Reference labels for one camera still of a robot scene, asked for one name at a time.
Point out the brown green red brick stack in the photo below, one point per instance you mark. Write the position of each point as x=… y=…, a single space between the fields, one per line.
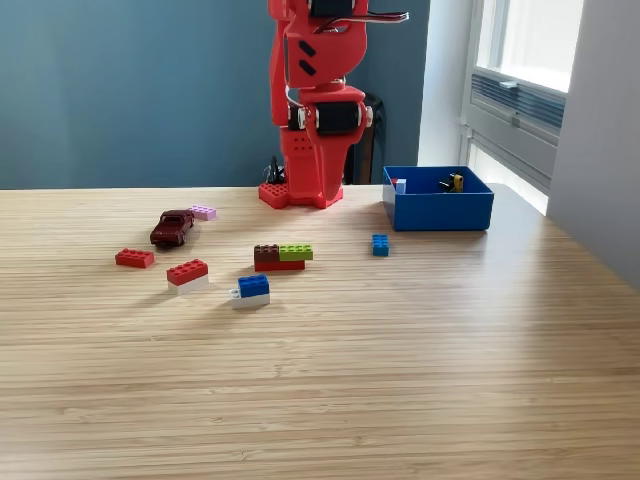
x=280 y=257

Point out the red building brick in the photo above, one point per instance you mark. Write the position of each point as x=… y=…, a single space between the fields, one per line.
x=134 y=258

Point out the blue and white brick stack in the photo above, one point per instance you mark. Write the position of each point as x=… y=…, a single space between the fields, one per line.
x=252 y=291

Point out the dark red toy car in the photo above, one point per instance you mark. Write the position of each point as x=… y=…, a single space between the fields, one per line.
x=171 y=229

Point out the dark folded chair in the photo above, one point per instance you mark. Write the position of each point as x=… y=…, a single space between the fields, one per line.
x=370 y=160

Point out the pink flat building brick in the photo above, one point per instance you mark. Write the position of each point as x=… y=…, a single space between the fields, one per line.
x=204 y=212

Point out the small blue building brick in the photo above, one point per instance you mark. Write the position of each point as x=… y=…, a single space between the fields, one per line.
x=380 y=245

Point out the small yellow toy digger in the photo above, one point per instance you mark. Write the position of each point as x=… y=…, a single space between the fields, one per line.
x=451 y=182

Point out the red and white brick stack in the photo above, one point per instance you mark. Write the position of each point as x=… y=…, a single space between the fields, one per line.
x=187 y=275
x=400 y=186

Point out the grey window vent grille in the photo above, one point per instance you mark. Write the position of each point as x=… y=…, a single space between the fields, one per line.
x=520 y=102

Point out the blue plastic bin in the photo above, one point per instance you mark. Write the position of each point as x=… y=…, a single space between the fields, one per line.
x=440 y=212

